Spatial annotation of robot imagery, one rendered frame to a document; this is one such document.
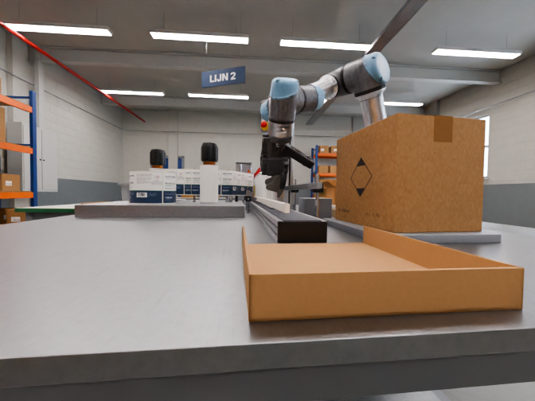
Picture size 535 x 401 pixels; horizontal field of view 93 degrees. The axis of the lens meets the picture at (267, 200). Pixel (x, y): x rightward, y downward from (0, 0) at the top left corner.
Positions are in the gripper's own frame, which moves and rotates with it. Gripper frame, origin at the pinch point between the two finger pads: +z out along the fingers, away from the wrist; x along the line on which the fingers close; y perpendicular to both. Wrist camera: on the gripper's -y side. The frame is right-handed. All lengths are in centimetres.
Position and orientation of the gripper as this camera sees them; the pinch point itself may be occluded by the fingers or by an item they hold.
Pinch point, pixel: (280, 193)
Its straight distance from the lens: 85.7
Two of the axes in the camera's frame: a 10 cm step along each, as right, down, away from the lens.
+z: -0.7, 8.5, 5.2
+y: -9.9, -0.1, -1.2
